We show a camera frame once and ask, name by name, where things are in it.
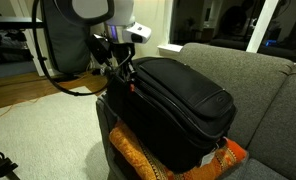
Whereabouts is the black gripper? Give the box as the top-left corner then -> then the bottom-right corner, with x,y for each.
111,43 -> 138,81

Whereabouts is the black fabric wheeled suitcase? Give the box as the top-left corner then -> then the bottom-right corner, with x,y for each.
106,56 -> 238,174

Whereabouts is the grey padded panel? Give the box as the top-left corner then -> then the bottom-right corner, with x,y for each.
41,0 -> 93,75

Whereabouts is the orange patterned cloth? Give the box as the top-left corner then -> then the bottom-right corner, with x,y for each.
108,119 -> 248,180

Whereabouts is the white luggage tag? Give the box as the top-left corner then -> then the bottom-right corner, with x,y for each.
200,152 -> 216,168

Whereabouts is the black desk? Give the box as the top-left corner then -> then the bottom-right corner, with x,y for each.
0,16 -> 44,68

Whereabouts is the grey fabric sofa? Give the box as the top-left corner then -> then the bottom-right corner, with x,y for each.
95,42 -> 296,180

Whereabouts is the black tripod leg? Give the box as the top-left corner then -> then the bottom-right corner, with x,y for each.
0,134 -> 19,180

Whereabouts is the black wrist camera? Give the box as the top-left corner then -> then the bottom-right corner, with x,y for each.
86,33 -> 113,66

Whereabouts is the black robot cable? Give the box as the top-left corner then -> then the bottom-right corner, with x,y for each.
32,0 -> 129,98

